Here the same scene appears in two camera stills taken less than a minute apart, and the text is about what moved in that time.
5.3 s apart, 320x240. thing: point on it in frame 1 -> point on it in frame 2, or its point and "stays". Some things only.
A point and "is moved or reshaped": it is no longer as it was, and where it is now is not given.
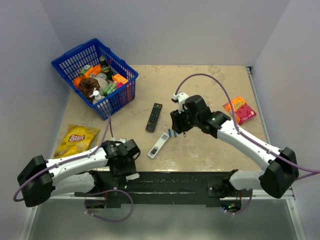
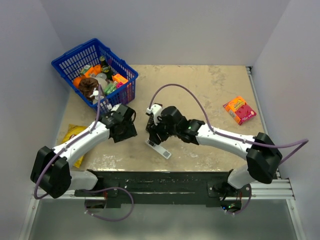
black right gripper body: x=183 y=121 -> x=163 y=130
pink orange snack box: x=243 y=112 stays
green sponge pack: x=110 y=88 stays
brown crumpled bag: x=87 y=86 stays
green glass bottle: x=106 y=68 stays
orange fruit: x=76 y=81 stays
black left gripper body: x=128 y=165 -> x=128 y=131
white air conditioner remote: x=158 y=145 is moved or reshaped
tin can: x=102 y=75 stays
